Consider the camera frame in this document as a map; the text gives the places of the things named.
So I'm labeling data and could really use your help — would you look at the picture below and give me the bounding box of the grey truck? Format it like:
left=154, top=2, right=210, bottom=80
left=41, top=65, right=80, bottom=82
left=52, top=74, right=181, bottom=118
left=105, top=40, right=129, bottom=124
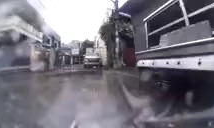
left=134, top=0, right=214, bottom=116

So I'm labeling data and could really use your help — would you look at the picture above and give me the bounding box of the pale building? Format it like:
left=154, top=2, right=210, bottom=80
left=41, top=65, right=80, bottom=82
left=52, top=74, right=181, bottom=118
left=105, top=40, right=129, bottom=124
left=0, top=0, right=63, bottom=74

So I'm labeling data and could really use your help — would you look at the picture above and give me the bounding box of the tree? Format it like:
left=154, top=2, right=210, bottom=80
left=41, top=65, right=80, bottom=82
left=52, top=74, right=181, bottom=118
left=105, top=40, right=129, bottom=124
left=97, top=14, right=118, bottom=68

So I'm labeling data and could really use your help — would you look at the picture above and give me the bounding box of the pole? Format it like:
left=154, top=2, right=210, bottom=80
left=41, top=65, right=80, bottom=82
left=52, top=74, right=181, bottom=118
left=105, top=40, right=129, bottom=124
left=110, top=0, right=121, bottom=68

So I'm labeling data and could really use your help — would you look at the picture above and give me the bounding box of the white vehicle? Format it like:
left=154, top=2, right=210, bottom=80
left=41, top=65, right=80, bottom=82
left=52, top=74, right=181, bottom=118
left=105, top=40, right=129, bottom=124
left=82, top=47, right=103, bottom=70

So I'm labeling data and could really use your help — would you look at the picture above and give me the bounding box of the wet grey asphalt road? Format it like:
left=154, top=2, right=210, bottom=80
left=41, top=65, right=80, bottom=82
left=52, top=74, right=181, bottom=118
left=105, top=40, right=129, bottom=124
left=0, top=63, right=214, bottom=128

